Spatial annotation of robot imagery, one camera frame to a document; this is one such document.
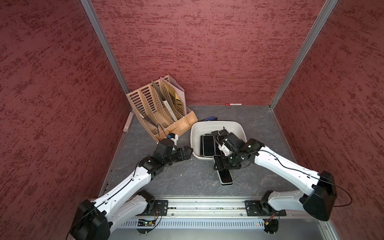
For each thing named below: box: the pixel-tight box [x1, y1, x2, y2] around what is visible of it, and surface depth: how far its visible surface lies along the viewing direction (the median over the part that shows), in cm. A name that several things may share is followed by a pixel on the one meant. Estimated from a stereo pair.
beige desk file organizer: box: [126, 76, 198, 142], surface depth 102 cm
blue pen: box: [202, 116, 218, 121], surface depth 112 cm
